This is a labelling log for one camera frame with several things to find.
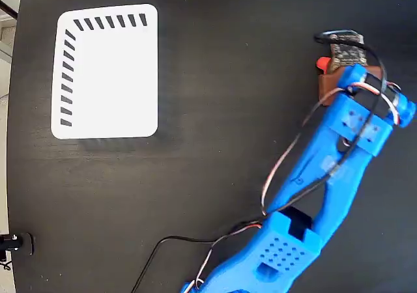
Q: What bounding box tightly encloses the black camera cable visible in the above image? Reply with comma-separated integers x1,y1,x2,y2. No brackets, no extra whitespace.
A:
130,29,390,293

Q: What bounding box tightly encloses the black bar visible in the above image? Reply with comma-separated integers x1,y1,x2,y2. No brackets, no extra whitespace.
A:
0,0,19,19

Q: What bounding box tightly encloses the black table clamp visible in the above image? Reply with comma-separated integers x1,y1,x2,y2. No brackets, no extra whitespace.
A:
0,232,35,257

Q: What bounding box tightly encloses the red turtle toy grey shell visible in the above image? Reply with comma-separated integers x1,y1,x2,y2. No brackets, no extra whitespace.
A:
316,57,332,76

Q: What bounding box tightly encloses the white plastic tray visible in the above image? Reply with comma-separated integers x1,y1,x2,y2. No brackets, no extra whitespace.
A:
50,3,160,141

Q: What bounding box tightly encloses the bare camera circuit board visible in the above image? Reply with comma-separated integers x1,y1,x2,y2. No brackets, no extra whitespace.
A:
328,33,366,70

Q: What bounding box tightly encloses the red white black servo wire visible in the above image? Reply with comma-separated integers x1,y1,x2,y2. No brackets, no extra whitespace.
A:
194,80,403,290

